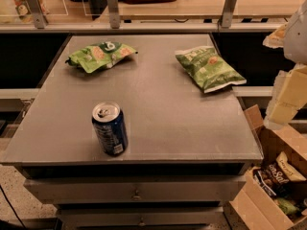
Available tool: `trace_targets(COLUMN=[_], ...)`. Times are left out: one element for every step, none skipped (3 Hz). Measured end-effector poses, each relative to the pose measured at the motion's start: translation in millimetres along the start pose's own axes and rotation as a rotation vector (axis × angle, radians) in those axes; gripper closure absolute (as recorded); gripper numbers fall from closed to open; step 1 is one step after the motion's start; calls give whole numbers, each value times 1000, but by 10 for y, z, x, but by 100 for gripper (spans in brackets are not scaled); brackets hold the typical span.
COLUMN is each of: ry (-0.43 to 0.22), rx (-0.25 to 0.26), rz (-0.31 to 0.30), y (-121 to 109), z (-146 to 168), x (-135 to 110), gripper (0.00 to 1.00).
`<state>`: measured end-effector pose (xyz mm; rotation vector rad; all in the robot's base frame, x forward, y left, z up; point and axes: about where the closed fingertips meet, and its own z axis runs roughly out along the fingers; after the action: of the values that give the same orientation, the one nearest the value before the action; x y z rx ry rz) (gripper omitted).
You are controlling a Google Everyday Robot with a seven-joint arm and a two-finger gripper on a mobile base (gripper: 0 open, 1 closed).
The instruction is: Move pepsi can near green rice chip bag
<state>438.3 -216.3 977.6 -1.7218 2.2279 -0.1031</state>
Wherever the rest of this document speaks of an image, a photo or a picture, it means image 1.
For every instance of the green snack bag in box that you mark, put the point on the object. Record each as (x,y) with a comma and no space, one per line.
(288,207)

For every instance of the left metal bracket post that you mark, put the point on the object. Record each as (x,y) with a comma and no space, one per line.
(37,14)

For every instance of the green jalapeno chip bag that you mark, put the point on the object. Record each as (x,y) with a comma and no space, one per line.
(209,71)

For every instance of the green rice chip bag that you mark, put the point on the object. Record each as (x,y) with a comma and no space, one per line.
(100,56)

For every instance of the cardboard box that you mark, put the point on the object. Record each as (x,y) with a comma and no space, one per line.
(257,210)

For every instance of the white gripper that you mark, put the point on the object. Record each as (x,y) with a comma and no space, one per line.
(296,39)

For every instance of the metal drawer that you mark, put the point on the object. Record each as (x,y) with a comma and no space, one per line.
(141,217)
(134,189)

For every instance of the middle metal bracket post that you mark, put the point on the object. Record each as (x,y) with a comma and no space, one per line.
(113,13)

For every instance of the blue pepsi can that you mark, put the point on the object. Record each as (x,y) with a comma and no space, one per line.
(109,124)

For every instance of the yellow snack bag in box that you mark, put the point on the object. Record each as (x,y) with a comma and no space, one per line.
(291,172)

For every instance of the right metal bracket post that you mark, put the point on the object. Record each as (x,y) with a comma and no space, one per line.
(227,14)

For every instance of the upper metal drawer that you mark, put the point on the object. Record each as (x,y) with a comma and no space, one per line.
(134,189)

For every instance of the lower metal drawer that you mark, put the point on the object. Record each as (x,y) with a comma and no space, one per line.
(141,217)

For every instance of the dark snack bag in box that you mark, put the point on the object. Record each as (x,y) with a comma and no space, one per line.
(272,180)

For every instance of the metal bracket post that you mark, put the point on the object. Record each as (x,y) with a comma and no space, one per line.
(113,13)
(227,14)
(37,14)

